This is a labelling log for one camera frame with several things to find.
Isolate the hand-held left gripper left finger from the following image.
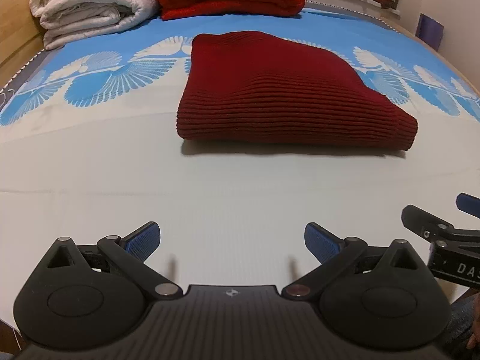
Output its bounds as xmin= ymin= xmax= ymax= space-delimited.
xmin=45 ymin=222 xmax=184 ymax=301

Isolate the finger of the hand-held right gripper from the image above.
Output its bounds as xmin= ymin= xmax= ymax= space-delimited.
xmin=401 ymin=204 xmax=456 ymax=241
xmin=457 ymin=193 xmax=480 ymax=216

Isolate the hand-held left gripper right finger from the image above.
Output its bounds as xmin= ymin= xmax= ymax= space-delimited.
xmin=282 ymin=222 xmax=420 ymax=301

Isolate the dark red knit sweater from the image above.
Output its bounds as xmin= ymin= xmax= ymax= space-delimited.
xmin=176 ymin=31 xmax=419 ymax=152

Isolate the blue and white printed bedsheet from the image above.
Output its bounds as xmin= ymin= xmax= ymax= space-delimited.
xmin=0 ymin=7 xmax=480 ymax=331

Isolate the person's right leg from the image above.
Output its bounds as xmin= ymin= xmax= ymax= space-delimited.
xmin=448 ymin=296 xmax=480 ymax=360

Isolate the purple paper bag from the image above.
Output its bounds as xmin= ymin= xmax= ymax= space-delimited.
xmin=415 ymin=13 xmax=445 ymax=51

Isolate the white folded quilt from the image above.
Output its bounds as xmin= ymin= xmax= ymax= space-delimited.
xmin=39 ymin=0 xmax=159 ymax=50

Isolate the wooden headboard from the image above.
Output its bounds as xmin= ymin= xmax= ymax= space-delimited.
xmin=0 ymin=0 xmax=46 ymax=83

